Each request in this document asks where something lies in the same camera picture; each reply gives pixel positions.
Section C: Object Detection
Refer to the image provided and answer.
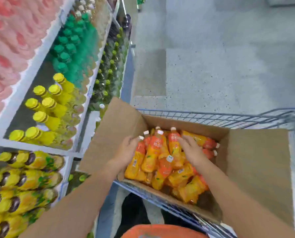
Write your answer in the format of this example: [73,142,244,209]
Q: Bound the person's right hand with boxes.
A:
[177,135,212,171]

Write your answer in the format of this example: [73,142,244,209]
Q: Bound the person's left hand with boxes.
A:
[107,136,144,176]

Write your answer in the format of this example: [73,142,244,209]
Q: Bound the orange juice bottles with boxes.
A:
[124,126,220,205]

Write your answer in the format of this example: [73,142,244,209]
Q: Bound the brown cardboard box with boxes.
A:
[78,97,294,227]

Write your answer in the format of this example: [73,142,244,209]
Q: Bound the person's right forearm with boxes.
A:
[198,162,295,238]

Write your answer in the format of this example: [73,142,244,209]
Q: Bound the person's left forearm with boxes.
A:
[18,167,121,238]

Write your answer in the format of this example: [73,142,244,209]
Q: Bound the person's orange shirt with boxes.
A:
[121,224,210,238]

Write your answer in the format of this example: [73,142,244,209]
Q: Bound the rows of yellow cap bottles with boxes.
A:
[8,73,87,150]

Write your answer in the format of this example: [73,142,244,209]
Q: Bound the rows of yellow label bottles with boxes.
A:
[0,150,66,238]

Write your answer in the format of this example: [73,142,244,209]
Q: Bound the rows of green cap bottles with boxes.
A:
[49,12,100,82]

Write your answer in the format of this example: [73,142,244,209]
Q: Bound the cluster of dark purple bottles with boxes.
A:
[122,14,133,37]

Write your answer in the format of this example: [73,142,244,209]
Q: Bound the rows of pink label bottles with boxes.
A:
[0,0,66,127]

